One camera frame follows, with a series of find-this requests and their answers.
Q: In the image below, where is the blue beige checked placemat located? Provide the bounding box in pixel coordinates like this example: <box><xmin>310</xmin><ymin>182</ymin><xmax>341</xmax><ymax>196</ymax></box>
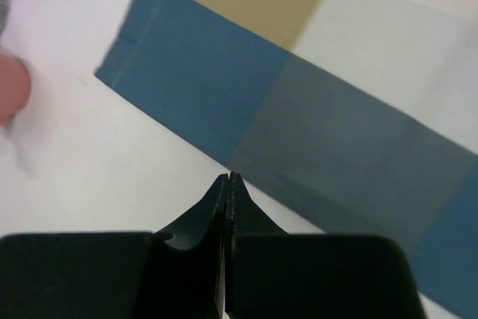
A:
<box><xmin>96</xmin><ymin>0</ymin><xmax>477</xmax><ymax>318</ymax></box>

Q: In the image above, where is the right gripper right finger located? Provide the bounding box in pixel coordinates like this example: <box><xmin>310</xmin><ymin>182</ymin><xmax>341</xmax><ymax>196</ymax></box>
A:
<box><xmin>224</xmin><ymin>173</ymin><xmax>424</xmax><ymax>318</ymax></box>

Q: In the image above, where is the pink mug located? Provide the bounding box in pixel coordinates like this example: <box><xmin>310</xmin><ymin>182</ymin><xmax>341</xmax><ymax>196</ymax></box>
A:
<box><xmin>0</xmin><ymin>53</ymin><xmax>31</xmax><ymax>126</ymax></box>

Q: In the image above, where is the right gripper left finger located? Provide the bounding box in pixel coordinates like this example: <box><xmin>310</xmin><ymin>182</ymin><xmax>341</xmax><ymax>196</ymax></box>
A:
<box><xmin>1</xmin><ymin>175</ymin><xmax>229</xmax><ymax>318</ymax></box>

